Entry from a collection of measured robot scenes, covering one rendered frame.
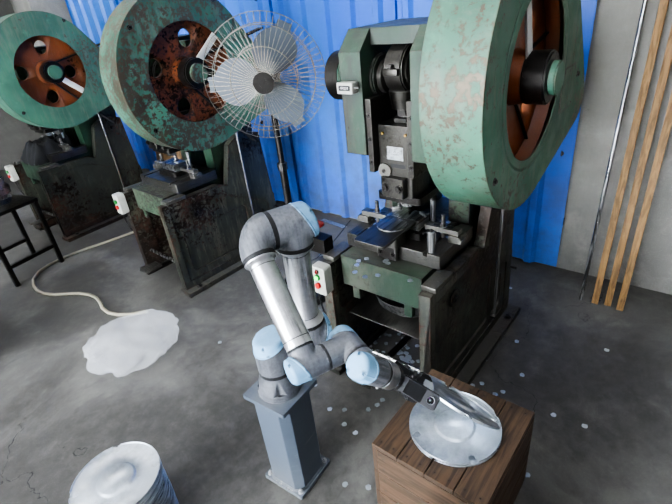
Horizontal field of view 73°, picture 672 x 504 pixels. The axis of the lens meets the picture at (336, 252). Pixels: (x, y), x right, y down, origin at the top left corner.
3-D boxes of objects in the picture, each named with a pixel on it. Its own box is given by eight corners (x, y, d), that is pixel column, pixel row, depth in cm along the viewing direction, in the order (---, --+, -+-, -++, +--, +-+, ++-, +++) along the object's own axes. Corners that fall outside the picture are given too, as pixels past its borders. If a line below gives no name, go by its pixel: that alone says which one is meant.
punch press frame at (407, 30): (425, 378, 195) (422, 29, 129) (345, 342, 220) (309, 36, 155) (498, 287, 246) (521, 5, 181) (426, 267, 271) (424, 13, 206)
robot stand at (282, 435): (302, 500, 169) (283, 416, 147) (265, 477, 179) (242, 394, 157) (331, 462, 182) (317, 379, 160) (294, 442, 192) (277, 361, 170)
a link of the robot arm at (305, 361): (224, 216, 124) (299, 385, 112) (261, 205, 128) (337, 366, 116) (222, 234, 134) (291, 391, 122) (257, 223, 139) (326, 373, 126)
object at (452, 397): (484, 406, 158) (485, 404, 158) (512, 443, 129) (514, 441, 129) (410, 365, 159) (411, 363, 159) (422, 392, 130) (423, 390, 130)
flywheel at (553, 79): (518, 245, 143) (508, 5, 95) (458, 232, 155) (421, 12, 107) (588, 116, 176) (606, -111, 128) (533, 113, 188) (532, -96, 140)
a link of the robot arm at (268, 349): (252, 362, 156) (244, 331, 150) (287, 347, 162) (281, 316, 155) (265, 384, 147) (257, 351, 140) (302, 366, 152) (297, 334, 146)
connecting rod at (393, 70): (406, 147, 167) (403, 46, 151) (378, 144, 175) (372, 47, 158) (433, 132, 181) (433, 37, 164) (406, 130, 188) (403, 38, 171)
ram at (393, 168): (407, 203, 175) (405, 126, 161) (375, 197, 184) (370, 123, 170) (429, 187, 187) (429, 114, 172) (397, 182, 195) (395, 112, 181)
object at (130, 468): (162, 498, 147) (161, 497, 147) (64, 538, 139) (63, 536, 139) (158, 431, 171) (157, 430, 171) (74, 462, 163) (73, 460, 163)
